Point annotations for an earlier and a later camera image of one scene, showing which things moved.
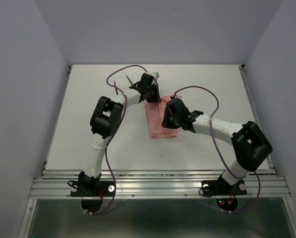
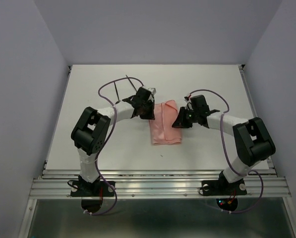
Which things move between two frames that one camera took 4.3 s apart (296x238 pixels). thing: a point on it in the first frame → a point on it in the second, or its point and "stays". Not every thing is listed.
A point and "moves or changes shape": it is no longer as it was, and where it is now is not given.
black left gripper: [156, 98] → [150, 115]
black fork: [129, 79] stays
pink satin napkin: [155, 112] moves or changes shape
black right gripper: [166, 123] → [179, 121]
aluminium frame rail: [154, 183] stays
